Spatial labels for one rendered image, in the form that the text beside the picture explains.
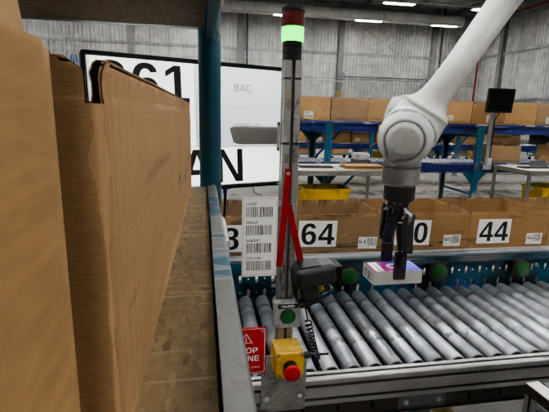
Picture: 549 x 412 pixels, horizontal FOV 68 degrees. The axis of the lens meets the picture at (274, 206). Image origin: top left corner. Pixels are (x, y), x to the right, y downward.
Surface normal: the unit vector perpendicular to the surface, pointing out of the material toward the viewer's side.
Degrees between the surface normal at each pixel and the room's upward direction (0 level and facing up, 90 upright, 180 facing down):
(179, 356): 0
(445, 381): 90
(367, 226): 90
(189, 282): 0
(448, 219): 90
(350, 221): 90
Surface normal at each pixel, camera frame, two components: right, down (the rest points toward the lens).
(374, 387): 0.17, 0.22
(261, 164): 0.50, 0.13
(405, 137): -0.37, 0.32
